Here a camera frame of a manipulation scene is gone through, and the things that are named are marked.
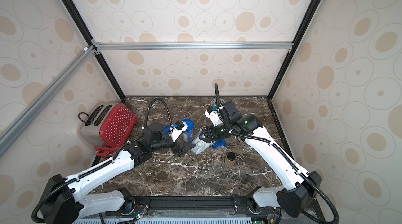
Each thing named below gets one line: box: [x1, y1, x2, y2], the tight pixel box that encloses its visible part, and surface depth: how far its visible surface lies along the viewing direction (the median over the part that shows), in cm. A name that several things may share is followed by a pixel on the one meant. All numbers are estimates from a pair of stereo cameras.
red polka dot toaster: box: [79, 101, 138, 148], surface depth 89 cm
